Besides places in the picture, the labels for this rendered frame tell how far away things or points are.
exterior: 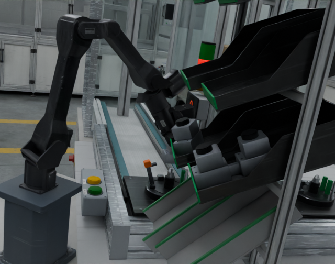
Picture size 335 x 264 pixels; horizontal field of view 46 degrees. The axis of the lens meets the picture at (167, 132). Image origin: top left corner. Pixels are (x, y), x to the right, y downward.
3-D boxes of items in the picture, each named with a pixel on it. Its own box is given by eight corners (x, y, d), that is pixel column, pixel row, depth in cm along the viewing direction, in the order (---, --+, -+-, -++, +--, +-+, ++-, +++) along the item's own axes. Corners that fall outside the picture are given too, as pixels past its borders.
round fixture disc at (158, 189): (149, 204, 109) (150, 197, 109) (141, 182, 122) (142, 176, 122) (196, 205, 113) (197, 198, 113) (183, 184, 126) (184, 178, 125)
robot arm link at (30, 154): (36, 172, 84) (37, 144, 83) (18, 157, 90) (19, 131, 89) (64, 167, 89) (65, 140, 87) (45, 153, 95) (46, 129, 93)
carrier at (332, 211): (298, 220, 117) (308, 182, 114) (261, 185, 139) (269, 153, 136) (365, 221, 123) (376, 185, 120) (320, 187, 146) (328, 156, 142)
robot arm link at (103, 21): (75, 31, 81) (107, -6, 83) (56, 26, 86) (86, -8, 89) (146, 111, 101) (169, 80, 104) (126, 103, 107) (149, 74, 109)
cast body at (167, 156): (164, 163, 112) (167, 140, 110) (160, 157, 116) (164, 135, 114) (191, 164, 114) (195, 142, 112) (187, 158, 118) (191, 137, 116)
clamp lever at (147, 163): (149, 186, 114) (144, 163, 112) (148, 183, 116) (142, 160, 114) (161, 182, 115) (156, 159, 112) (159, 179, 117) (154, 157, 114)
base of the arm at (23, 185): (18, 186, 89) (18, 162, 87) (37, 177, 95) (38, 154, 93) (42, 195, 87) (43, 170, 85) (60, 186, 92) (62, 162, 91)
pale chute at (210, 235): (171, 304, 70) (156, 288, 69) (167, 260, 83) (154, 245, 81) (303, 217, 66) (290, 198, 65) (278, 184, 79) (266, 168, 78)
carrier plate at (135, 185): (133, 219, 104) (134, 212, 104) (122, 180, 126) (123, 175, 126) (217, 220, 110) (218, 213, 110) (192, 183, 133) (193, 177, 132)
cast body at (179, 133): (194, 154, 82) (185, 123, 80) (176, 156, 85) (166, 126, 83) (208, 138, 89) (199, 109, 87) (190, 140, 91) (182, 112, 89)
